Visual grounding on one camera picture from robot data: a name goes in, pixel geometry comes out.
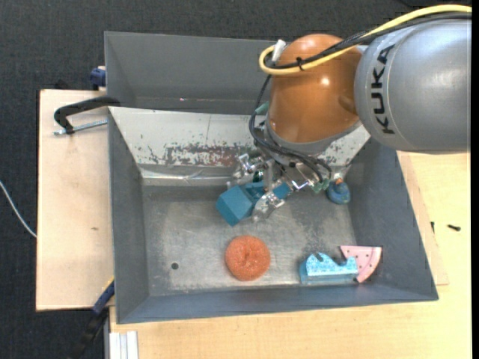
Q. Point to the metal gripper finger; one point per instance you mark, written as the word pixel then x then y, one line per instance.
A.
pixel 267 206
pixel 243 174

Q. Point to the grey metal bin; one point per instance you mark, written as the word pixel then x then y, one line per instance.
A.
pixel 194 245

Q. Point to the small black screw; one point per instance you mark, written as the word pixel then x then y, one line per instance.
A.
pixel 455 227

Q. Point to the blue toy duck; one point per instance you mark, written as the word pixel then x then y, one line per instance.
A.
pixel 338 193

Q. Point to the pink wedge sponge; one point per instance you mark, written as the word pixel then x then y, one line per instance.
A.
pixel 368 262

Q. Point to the light blue shaped sponge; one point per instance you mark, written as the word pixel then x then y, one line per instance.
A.
pixel 325 269

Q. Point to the teal blue box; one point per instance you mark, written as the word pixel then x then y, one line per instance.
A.
pixel 235 204

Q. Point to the round orange scouring pad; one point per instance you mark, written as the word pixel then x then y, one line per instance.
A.
pixel 247 258

